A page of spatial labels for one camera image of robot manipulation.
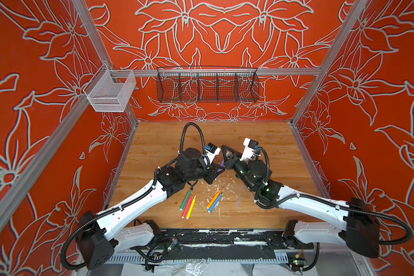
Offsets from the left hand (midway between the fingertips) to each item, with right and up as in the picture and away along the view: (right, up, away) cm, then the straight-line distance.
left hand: (222, 164), depth 69 cm
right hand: (-2, +6, -2) cm, 7 cm away
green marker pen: (-17, -20, +15) cm, 30 cm away
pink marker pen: (-16, -23, +12) cm, 31 cm away
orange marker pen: (-3, -20, +15) cm, 25 cm away
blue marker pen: (-2, -22, +14) cm, 26 cm away
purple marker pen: (-1, 0, -3) cm, 3 cm away
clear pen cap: (+10, -22, +13) cm, 28 cm away
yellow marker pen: (-14, -23, +12) cm, 30 cm away
